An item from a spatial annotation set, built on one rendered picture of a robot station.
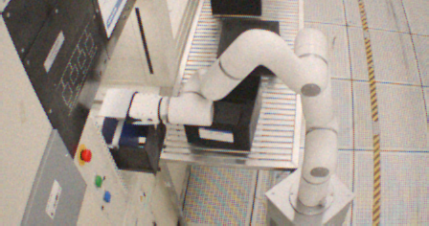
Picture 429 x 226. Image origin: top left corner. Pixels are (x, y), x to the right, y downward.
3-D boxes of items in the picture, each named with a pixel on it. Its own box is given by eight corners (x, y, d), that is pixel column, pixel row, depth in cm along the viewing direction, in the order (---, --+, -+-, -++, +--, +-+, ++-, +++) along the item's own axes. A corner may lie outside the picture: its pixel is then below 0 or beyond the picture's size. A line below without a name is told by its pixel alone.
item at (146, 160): (157, 186, 172) (136, 134, 148) (107, 179, 176) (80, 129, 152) (169, 132, 187) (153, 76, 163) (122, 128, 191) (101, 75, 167)
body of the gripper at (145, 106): (163, 129, 156) (131, 126, 158) (169, 104, 163) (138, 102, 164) (159, 114, 151) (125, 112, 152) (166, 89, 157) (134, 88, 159)
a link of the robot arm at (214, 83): (226, 30, 142) (178, 83, 164) (217, 69, 132) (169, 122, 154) (252, 44, 145) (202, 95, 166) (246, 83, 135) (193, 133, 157)
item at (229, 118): (186, 143, 208) (179, 117, 195) (202, 93, 225) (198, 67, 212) (250, 152, 202) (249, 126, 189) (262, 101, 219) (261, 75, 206)
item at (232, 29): (279, 75, 228) (279, 56, 218) (216, 73, 233) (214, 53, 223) (280, 34, 247) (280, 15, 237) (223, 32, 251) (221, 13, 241)
